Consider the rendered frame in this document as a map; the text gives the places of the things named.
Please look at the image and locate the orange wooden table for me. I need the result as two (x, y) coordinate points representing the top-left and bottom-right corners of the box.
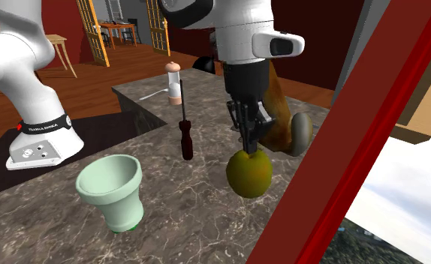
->
(98, 22), (138, 50)

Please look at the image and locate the yellow framed glass door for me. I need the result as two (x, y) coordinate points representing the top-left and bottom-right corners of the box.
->
(76, 0), (111, 68)
(145, 0), (172, 57)

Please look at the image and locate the red window frame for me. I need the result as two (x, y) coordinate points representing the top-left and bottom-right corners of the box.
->
(246, 0), (431, 264)

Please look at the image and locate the dark red handled screwdriver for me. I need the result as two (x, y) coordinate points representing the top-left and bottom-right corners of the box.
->
(178, 78), (194, 161)

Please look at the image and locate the black round object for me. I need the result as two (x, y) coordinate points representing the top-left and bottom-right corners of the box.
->
(191, 55), (217, 75)

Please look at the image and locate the pale green cup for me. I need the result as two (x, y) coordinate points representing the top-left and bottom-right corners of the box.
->
(75, 154), (145, 234)

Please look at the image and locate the silver spoon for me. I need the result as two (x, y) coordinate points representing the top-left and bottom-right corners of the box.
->
(138, 87), (170, 102)

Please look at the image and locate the grey ladder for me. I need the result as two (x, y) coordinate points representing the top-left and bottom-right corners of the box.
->
(107, 0), (125, 23)

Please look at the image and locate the brown object with grey end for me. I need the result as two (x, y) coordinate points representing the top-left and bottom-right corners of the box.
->
(258, 60), (314, 158)

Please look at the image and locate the light wooden side table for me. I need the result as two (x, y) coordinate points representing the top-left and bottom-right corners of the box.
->
(44, 34), (78, 80)

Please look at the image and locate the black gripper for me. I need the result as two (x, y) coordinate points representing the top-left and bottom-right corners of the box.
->
(222, 58), (277, 155)

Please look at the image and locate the clear salt grinder beige top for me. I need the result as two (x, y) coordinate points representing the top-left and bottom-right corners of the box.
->
(164, 61), (182, 107)

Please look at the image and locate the green apple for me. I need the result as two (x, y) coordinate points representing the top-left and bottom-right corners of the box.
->
(225, 148), (274, 200)

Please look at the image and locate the light wooden shelf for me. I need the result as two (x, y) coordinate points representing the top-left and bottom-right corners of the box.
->
(389, 70), (431, 146)

